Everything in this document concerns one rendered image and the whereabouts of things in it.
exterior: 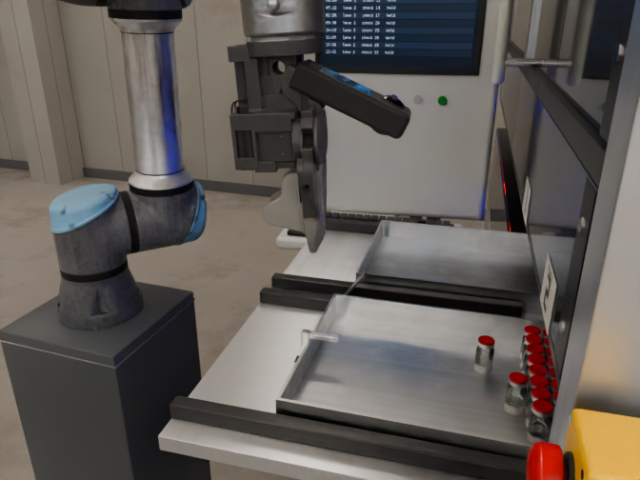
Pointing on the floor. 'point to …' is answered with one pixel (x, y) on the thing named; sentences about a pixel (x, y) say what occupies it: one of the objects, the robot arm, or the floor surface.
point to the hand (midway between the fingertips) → (320, 239)
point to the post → (610, 273)
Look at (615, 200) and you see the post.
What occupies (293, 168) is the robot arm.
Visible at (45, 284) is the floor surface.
